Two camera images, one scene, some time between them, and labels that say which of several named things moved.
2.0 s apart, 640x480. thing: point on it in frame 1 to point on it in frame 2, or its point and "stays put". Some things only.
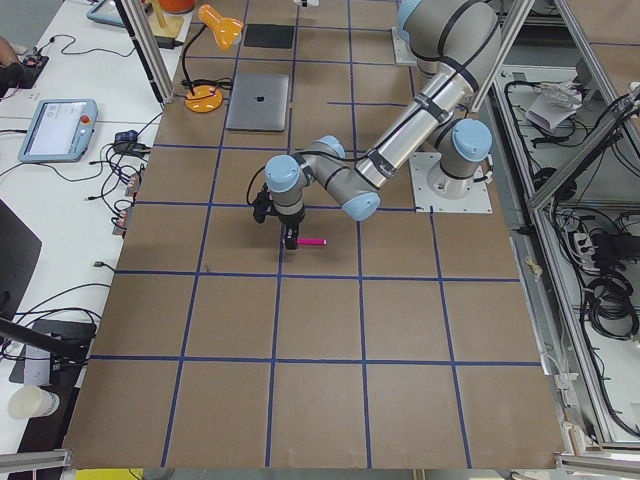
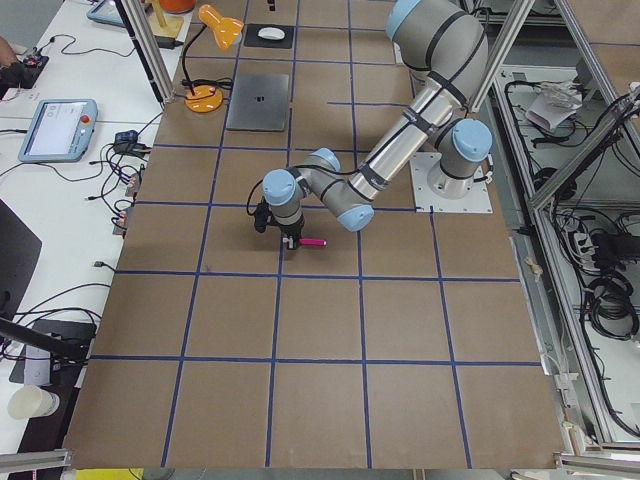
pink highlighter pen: x=311 y=241 stays put
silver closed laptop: x=259 y=103 stays put
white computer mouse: x=310 y=3 to x=272 y=33
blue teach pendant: x=60 y=130 stays put
